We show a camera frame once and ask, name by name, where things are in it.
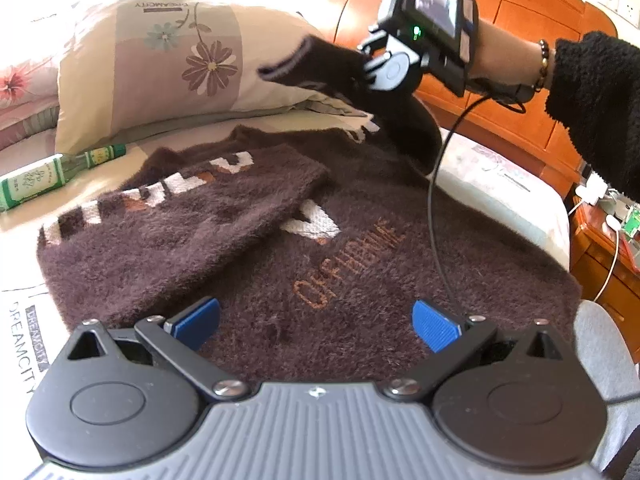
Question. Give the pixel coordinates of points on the folded pink floral quilt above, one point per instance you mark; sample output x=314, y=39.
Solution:
x=25, y=100

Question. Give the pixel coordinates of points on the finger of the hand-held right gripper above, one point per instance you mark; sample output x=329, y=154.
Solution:
x=372, y=42

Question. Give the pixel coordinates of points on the person's grey trouser leg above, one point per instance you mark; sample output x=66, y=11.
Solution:
x=610, y=360

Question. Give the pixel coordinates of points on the brown fuzzy sweater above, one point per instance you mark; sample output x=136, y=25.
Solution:
x=350, y=270

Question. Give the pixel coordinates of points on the wooden headboard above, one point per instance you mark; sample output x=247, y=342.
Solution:
x=525, y=0

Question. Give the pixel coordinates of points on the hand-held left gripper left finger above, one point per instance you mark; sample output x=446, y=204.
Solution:
x=195, y=322

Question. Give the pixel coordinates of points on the floral patchwork pillow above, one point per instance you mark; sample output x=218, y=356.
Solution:
x=125, y=75

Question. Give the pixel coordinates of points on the person's right forearm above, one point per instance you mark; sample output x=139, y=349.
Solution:
x=590, y=90

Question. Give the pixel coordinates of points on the white wall socket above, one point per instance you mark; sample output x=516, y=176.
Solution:
x=622, y=7

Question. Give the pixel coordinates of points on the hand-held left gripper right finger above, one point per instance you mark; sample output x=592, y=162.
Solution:
x=436, y=326

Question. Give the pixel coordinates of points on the green glass bottle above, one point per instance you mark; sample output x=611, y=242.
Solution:
x=35, y=180

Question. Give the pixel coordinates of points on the white charger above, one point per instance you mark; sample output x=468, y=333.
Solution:
x=592, y=189

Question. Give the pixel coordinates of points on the wooden nightstand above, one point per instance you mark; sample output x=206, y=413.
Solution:
x=615, y=280

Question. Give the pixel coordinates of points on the green circuit board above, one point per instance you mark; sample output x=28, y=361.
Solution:
x=632, y=221

